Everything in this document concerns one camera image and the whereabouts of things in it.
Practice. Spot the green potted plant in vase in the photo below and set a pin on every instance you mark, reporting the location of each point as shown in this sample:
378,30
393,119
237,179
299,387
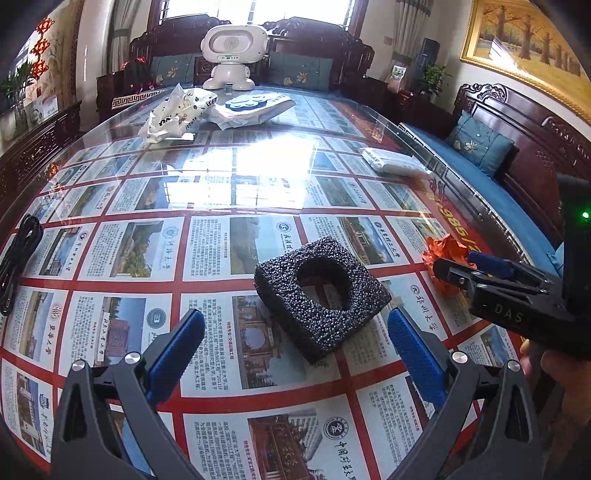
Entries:
13,94

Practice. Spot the black tower speaker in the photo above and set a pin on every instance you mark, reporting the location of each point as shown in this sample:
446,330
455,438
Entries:
427,55

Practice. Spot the person's right hand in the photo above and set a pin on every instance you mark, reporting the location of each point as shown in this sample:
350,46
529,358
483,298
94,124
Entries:
574,377

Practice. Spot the left carved wooden armchair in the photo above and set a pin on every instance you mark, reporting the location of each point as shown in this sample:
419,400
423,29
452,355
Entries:
170,53

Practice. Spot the left window curtain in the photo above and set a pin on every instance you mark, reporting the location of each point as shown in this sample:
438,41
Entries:
119,36

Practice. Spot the dark wooden TV cabinet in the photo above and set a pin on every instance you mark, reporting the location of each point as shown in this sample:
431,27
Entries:
22,161

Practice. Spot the right carved wooden armchair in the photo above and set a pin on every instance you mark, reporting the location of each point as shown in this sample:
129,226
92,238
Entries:
351,57

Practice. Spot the teal armchair cushion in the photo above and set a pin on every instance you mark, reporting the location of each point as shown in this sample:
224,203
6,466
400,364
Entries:
299,71
170,70

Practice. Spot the red Chinese knot decoration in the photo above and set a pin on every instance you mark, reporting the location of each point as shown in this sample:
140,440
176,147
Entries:
40,66

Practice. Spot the blue embroidered cushion far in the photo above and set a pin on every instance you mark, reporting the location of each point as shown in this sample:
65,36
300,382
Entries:
481,145

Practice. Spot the carved wooden armchair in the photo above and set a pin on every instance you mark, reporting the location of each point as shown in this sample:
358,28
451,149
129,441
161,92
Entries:
170,53
351,57

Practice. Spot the white blue printed package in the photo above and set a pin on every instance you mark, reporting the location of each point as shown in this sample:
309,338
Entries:
249,110

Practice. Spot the teal armchair cushion left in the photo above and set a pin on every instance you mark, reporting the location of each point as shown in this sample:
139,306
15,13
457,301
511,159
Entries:
170,70

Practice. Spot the white crumpled printed wrapper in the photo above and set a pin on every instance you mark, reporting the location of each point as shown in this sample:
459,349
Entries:
173,116

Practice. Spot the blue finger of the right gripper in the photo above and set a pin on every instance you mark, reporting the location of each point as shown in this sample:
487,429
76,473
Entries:
490,265

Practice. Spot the gold framed tree painting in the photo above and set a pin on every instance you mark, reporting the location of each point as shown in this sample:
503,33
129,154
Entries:
515,39

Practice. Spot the teal armchair cushion right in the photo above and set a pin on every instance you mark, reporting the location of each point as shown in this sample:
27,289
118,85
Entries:
299,71

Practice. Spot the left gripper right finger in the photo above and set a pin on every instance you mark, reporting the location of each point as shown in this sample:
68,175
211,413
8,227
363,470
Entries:
429,376

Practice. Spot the white toy robot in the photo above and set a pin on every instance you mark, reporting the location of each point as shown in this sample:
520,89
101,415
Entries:
231,49

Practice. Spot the long carved wooden sofa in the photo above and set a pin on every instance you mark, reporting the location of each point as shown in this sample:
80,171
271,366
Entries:
524,191

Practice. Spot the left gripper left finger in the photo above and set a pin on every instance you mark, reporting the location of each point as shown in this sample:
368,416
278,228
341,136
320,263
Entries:
168,356

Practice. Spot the dark carved wooden coffee table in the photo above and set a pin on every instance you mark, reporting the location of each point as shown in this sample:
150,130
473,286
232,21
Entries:
134,235

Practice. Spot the corner potted green plant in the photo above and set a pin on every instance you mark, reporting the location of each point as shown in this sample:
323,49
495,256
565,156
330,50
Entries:
430,85

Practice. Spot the right window curtain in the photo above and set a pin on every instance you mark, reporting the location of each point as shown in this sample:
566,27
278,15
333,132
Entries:
410,19

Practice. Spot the window curtain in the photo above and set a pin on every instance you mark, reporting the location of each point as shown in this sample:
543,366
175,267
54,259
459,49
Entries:
119,36
410,19

